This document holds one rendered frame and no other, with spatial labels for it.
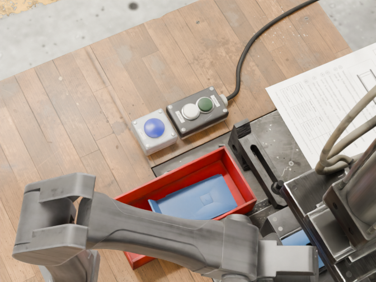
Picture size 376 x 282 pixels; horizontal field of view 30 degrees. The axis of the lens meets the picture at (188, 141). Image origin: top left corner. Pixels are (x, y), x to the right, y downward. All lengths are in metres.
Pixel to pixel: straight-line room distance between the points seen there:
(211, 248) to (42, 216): 0.21
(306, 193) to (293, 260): 0.17
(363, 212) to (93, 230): 0.35
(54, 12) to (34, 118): 1.24
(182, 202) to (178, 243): 0.44
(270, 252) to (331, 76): 0.60
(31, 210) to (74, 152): 0.48
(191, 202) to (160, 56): 0.32
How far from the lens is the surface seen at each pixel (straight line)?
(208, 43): 1.47
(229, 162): 1.31
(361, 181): 0.91
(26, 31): 2.57
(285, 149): 1.39
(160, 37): 1.47
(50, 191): 0.87
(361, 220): 0.96
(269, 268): 0.96
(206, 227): 0.89
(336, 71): 1.49
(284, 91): 1.44
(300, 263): 0.96
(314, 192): 1.10
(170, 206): 1.30
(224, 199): 1.32
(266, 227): 1.27
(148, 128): 1.33
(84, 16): 2.58
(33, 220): 0.88
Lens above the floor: 2.14
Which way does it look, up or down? 66 degrees down
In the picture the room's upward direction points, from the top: 11 degrees clockwise
